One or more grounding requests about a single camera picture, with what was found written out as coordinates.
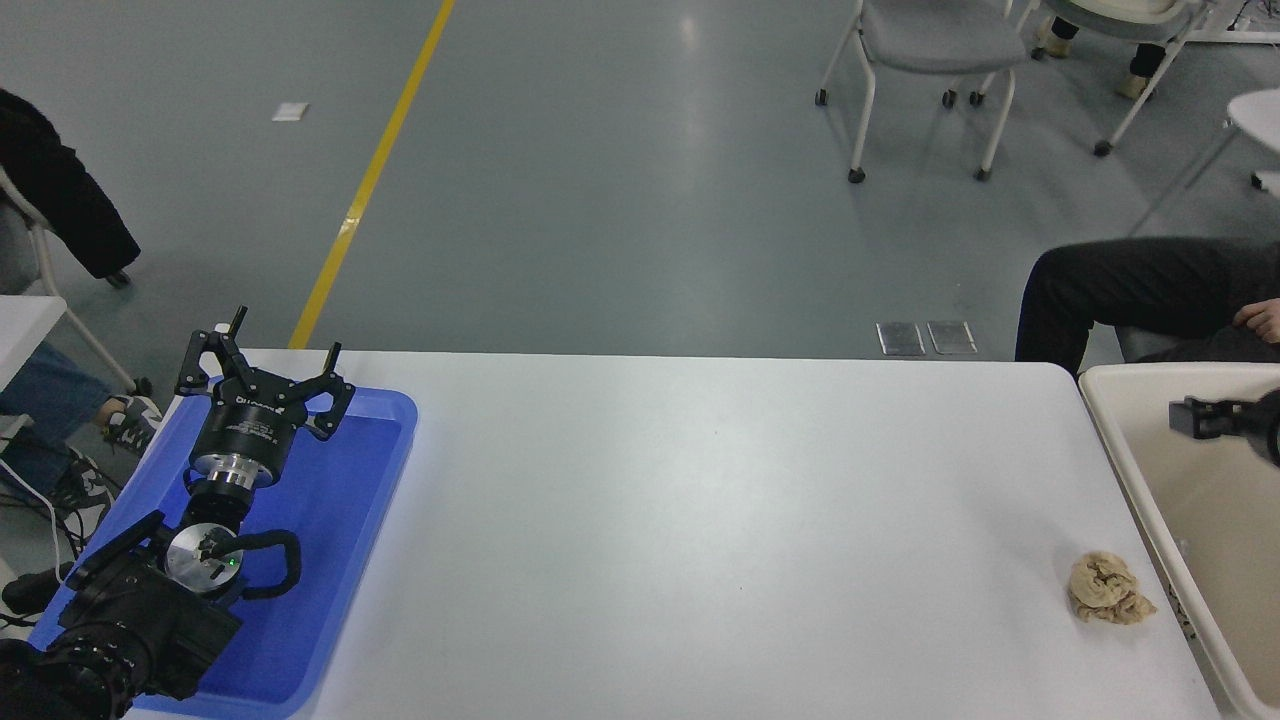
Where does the white side table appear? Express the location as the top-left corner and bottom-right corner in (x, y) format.
(0, 295), (141, 396)

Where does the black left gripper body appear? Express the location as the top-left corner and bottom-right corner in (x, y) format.
(190, 392), (305, 473)

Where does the grey chair with white frame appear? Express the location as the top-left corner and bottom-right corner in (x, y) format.
(970, 0), (1216, 158)
(815, 0), (1029, 184)

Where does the person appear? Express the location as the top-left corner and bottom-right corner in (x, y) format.
(1030, 0), (1176, 101)
(0, 340), (163, 521)
(1015, 237), (1280, 376)

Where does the large pale plastic bin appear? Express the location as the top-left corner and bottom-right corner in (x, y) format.
(1078, 362), (1280, 720)

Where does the person's hand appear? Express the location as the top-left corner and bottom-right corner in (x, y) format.
(1233, 298), (1280, 344)

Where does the blue plastic tray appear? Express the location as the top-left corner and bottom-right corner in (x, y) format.
(28, 385), (418, 719)

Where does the white cable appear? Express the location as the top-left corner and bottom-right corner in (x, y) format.
(0, 460), (66, 581)

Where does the white framed chair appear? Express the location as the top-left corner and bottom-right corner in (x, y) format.
(0, 168), (133, 298)

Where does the black jacket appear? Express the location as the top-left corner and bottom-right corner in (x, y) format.
(0, 88), (142, 281)

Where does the crumpled tan paper ball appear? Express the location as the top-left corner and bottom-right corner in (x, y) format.
(1067, 550), (1158, 626)

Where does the white round table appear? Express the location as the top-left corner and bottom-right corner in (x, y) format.
(1130, 88), (1280, 236)

